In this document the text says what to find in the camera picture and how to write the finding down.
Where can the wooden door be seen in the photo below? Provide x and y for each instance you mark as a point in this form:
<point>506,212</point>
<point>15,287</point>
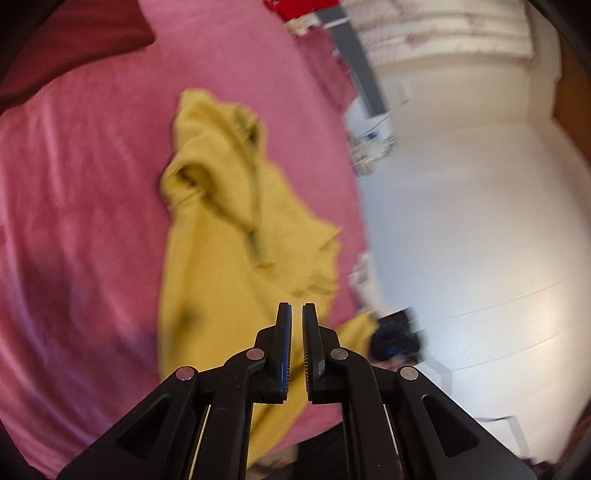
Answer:
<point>575,92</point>

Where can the white patterned curtain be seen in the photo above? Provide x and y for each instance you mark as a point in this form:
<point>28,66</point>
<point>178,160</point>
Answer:
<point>438,27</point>

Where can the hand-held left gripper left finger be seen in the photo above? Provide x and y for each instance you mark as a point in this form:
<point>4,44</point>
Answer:
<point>284,355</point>

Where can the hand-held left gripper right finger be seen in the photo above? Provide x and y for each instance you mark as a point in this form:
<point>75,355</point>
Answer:
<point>310,355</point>

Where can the small beige fluffy item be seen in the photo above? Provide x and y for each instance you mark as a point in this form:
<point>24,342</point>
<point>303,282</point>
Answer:
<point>296,26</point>

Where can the red cloth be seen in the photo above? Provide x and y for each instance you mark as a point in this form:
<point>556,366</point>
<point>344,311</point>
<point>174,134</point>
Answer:
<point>300,7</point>

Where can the white bedside shelf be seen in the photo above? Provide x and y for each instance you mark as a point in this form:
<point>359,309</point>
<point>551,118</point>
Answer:
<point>369,138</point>

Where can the grey headboard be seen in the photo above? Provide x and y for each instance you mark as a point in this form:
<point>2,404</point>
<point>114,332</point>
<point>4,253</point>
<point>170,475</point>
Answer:
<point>360,64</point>

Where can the pink bed sheet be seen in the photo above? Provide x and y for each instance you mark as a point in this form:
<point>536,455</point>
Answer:
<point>92,207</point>

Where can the yellow garment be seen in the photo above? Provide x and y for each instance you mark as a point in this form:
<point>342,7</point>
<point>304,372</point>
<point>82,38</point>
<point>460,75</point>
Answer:
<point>221,240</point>

